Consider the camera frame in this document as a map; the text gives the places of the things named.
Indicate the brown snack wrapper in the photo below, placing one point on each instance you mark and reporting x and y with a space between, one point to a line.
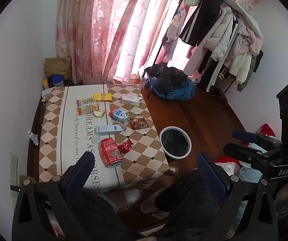
138 123

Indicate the blue lidded jar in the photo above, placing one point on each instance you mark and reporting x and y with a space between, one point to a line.
58 81

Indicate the red blanket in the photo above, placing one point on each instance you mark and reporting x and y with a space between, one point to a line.
264 129

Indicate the yellow snack box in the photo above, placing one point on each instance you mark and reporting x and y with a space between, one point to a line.
102 97

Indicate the blue and black clothes pile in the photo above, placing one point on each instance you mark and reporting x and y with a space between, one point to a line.
169 83

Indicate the blue milk carton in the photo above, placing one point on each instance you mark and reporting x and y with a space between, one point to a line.
119 115

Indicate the red soda can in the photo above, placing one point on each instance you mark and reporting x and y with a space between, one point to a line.
110 153

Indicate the white round trash bin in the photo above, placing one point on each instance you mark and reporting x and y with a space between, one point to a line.
175 142

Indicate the orange small bottle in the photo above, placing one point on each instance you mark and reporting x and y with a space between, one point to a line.
45 83

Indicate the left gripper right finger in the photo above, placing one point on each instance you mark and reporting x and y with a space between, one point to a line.
259 221

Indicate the clear plastic cup lid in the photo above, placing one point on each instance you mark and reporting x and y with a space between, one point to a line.
96 139

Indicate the apple core piece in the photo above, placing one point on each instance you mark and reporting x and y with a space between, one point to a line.
99 113

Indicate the pink tissue pack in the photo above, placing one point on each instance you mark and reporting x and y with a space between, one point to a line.
131 100

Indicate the checkered tablecloth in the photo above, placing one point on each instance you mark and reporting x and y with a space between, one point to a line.
66 135

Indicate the pink floral curtain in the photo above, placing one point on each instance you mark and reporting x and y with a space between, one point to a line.
108 40

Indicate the orange snack packet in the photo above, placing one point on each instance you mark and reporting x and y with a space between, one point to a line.
87 106

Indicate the hanging jackets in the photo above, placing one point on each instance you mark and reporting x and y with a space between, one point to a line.
245 52

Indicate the brown paper bag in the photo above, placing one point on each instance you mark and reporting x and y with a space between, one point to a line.
59 66

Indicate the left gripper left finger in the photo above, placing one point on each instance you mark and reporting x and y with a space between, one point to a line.
30 218

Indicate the red wrapper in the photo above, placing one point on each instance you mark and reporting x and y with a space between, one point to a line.
125 146

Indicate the white blue small box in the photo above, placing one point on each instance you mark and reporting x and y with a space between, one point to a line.
105 130

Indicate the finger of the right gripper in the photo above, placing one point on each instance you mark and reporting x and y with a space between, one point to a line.
257 159
256 138

